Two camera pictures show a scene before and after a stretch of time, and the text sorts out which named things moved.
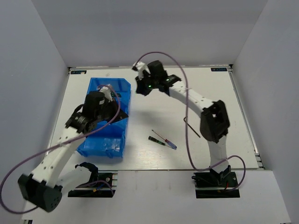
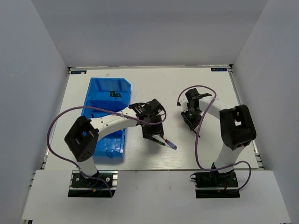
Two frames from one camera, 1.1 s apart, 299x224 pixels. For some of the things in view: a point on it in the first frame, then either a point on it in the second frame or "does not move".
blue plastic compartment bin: (108, 139) does not move
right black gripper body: (151, 82) → (193, 117)
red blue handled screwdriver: (169, 144) does not move
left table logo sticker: (78, 72) does not move
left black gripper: (115, 106) → (158, 128)
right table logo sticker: (219, 69) does not move
